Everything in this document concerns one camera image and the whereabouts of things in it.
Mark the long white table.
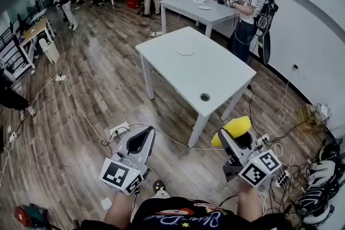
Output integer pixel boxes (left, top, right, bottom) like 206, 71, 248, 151
159, 0, 244, 39

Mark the person's black printed shirt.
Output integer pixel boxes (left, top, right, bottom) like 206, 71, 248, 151
130, 196, 273, 230

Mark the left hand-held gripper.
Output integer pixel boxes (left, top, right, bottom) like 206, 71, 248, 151
99, 126, 157, 196

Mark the white trash bin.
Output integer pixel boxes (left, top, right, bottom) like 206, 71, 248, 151
38, 38, 61, 65

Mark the white black helmet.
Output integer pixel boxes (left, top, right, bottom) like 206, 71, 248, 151
295, 186, 341, 224
307, 160, 341, 190

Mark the white round plate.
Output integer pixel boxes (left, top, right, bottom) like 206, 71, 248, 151
175, 45, 196, 57

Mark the white floor cable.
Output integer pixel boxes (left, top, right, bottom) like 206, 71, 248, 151
26, 75, 226, 151

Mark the person's right forearm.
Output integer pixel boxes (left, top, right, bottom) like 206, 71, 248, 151
235, 179, 264, 217

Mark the wooden desk with white frame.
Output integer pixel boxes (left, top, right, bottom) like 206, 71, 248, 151
18, 17, 57, 70

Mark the white square table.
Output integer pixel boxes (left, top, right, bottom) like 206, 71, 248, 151
135, 26, 258, 149

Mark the yellow corn cob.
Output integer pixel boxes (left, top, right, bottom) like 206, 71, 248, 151
211, 115, 252, 148

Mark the wooden crate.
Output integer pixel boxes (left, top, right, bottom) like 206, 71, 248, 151
297, 103, 325, 133

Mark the white paper sheet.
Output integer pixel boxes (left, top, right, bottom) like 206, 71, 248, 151
100, 197, 113, 211

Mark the red green bag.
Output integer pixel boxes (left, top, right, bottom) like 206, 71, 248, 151
12, 203, 51, 229

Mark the person's left forearm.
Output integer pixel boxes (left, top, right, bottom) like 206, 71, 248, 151
103, 190, 139, 230

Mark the person's black yellow shoe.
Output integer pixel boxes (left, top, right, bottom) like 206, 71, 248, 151
152, 179, 166, 195

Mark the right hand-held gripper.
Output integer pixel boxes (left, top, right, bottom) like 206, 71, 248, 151
217, 127, 282, 187

